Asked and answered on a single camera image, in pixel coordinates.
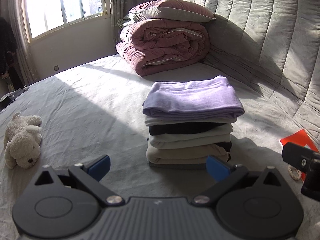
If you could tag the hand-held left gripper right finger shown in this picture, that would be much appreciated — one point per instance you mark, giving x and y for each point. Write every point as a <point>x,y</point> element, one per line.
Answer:
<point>217,167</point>

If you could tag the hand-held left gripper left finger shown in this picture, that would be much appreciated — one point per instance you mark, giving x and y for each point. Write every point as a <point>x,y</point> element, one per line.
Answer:
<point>100,166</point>

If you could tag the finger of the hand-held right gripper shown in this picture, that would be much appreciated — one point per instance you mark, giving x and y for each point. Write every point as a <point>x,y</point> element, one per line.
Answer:
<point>295,156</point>

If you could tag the purple long-sleeve shirt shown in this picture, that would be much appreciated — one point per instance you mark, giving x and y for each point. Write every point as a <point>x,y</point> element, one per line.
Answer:
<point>192,97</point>

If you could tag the hanging dark clothes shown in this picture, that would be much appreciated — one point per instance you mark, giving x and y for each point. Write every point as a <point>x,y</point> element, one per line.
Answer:
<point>6,42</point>

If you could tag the orange book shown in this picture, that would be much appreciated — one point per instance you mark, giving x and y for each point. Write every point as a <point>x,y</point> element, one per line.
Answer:
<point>297,137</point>

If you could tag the folded beige garment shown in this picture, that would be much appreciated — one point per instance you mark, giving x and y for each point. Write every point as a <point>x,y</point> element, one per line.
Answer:
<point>180,155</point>

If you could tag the folded white garment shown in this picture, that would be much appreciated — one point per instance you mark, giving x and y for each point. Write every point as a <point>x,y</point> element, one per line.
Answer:
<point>187,140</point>

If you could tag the folded black garment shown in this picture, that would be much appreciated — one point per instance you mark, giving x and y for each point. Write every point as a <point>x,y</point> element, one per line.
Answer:
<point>180,128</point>

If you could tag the folded cream garment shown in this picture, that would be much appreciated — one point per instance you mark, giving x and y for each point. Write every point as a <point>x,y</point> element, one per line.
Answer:
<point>160,121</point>

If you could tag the white plush dog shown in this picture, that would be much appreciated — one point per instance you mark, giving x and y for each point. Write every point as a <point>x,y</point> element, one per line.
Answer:
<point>22,140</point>

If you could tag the grey patterned curtain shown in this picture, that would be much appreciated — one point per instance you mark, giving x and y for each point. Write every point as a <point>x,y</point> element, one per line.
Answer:
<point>120,0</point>
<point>25,62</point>

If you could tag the grey quilted headboard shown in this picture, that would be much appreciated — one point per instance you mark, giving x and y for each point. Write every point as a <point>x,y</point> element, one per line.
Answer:
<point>262,30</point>

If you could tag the folded pink quilt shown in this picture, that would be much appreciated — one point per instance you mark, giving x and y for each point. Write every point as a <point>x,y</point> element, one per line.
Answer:
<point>162,45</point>

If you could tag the floral patterned bedding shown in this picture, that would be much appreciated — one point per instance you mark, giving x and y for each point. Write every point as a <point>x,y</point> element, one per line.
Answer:
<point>123,23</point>

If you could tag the pink and grey pillow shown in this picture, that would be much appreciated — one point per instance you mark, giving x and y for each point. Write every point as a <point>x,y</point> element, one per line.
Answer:
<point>175,10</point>

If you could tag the window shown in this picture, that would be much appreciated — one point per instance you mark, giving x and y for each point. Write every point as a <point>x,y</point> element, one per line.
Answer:
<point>62,2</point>

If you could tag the wall socket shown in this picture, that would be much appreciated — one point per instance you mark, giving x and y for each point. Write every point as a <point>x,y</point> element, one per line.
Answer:
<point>56,68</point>

